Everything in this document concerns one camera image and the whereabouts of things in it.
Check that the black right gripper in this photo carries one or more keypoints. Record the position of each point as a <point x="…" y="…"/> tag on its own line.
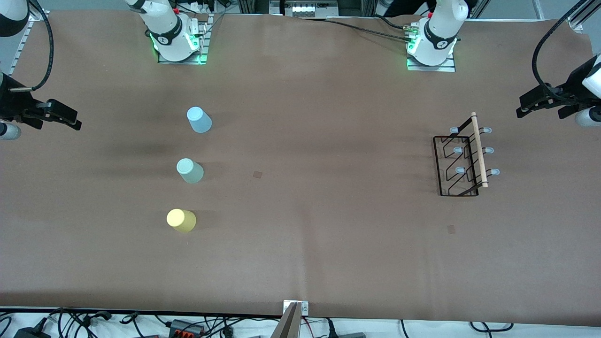
<point x="10" y="104"/>

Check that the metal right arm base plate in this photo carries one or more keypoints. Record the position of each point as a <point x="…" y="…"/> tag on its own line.
<point x="203" y="47"/>

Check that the grey control box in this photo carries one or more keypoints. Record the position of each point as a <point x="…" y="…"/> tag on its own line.
<point x="303" y="7"/>

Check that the black power adapter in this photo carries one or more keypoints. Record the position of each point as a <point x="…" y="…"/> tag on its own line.
<point x="30" y="332"/>

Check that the yellow plastic cup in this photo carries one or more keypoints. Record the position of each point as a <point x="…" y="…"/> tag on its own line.
<point x="181" y="220"/>

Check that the brown table cover sheet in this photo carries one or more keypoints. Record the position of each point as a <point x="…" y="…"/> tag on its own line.
<point x="328" y="234"/>

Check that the light blue plastic cup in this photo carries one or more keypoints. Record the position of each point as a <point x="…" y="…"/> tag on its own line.
<point x="199" y="120"/>

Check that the mint green plastic cup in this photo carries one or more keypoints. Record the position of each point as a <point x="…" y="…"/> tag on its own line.
<point x="190" y="171"/>

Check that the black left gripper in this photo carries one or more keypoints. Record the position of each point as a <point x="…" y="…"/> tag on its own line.
<point x="569" y="92"/>

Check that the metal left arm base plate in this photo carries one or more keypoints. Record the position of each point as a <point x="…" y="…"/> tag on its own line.
<point x="448" y="66"/>

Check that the grey camera mount pole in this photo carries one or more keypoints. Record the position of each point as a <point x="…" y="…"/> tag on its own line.
<point x="288" y="321"/>

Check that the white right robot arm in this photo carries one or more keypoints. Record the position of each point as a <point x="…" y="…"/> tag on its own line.
<point x="166" y="23"/>

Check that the aluminium frame profile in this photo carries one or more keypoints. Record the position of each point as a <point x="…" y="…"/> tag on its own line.
<point x="582" y="16"/>
<point x="21" y="44"/>

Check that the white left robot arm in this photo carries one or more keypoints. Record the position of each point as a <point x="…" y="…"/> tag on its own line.
<point x="440" y="33"/>

